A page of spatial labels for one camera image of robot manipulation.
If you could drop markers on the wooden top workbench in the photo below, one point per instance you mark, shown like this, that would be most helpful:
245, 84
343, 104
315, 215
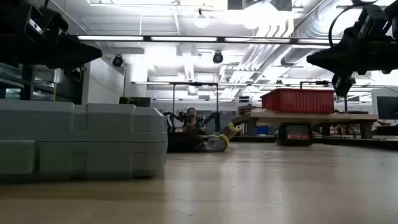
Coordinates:
311, 117

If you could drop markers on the grey plastic case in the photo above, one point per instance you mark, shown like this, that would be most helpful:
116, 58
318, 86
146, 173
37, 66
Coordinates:
93, 140

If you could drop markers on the black camera stand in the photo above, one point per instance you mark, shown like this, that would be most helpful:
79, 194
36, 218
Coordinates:
345, 104

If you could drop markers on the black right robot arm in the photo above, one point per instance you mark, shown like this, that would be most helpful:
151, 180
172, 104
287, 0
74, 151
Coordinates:
393, 18

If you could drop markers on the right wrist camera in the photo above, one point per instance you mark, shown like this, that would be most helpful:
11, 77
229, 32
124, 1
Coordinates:
373, 20

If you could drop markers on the person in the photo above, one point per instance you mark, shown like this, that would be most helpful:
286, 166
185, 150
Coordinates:
193, 124

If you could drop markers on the round pendant lamp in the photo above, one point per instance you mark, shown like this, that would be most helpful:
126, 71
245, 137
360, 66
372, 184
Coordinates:
201, 21

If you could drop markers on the dark storage shelf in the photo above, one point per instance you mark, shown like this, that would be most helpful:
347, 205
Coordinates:
40, 84

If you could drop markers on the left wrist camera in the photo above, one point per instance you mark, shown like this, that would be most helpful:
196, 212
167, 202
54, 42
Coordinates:
38, 21

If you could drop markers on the silver ventilation duct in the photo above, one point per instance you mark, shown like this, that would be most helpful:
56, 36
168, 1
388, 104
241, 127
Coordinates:
295, 56

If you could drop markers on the overhead light rail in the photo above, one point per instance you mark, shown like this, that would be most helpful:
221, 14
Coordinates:
186, 39

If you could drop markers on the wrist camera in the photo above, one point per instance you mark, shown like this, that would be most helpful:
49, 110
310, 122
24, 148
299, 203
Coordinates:
38, 21
373, 20

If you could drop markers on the blue bin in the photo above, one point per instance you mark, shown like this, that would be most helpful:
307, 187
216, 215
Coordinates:
263, 130

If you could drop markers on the black monitor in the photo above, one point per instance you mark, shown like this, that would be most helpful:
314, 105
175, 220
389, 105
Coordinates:
388, 108
136, 101

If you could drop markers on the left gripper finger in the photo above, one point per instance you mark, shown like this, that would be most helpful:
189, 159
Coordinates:
75, 73
71, 53

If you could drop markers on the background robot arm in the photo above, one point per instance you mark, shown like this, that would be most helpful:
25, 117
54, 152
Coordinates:
172, 119
214, 119

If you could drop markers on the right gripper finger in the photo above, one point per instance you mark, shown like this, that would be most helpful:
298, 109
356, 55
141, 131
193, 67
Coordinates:
329, 60
342, 84

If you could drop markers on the black glove yellow cuff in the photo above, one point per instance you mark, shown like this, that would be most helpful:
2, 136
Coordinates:
230, 130
214, 144

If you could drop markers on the black ceiling spotlight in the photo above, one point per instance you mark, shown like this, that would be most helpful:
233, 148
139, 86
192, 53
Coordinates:
217, 58
117, 61

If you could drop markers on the red plastic bin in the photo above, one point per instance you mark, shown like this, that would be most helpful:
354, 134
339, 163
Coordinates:
298, 101

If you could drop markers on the black gantry frame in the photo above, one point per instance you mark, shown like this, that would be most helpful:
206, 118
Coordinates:
192, 83

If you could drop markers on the black pipe bracket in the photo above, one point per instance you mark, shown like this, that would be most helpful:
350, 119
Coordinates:
314, 82

